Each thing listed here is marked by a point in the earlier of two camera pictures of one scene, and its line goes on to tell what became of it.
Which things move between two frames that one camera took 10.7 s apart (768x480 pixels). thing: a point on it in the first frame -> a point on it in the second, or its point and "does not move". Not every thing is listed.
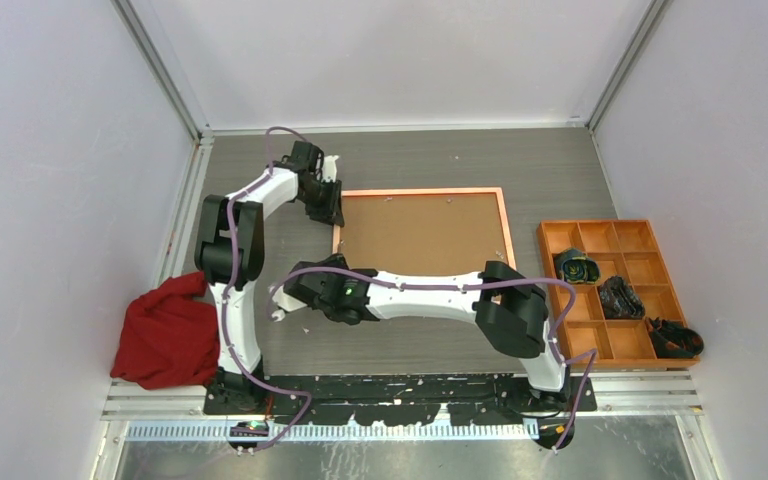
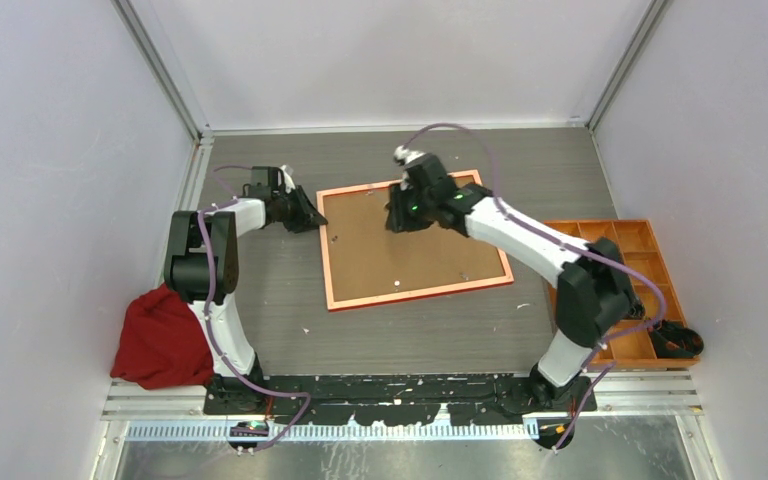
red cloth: (170, 337) does not move
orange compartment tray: (620, 280) does not move
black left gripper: (332, 212) -> (308, 218)
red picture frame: (423, 231) does not move
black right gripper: (333, 260) -> (401, 220)
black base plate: (396, 399) does not move
